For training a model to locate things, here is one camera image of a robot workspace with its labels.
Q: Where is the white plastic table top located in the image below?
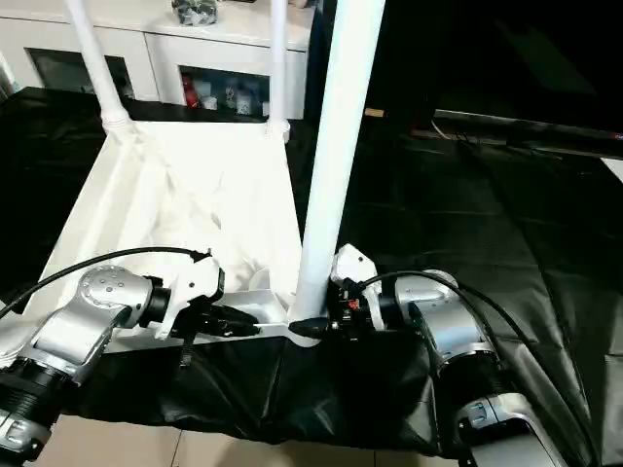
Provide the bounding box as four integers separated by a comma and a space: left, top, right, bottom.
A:
18, 119, 325, 356

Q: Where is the black plastic mat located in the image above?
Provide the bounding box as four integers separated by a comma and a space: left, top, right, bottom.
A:
0, 86, 623, 458

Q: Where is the black metal rod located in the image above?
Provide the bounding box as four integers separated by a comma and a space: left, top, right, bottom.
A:
432, 109, 623, 157

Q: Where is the white cabinet with glass doors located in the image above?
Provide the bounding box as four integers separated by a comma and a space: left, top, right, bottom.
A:
0, 0, 316, 121

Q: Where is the black backdrop cloth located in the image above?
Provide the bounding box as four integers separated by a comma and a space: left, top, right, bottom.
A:
304, 0, 623, 157

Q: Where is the white flat panel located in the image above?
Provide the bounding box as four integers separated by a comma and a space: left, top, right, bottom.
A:
601, 156, 623, 184

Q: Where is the black bundle on cabinet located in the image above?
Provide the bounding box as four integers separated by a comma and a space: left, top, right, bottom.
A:
170, 0, 220, 25

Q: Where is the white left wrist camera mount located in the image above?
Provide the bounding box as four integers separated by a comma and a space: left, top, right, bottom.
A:
155, 255, 226, 341

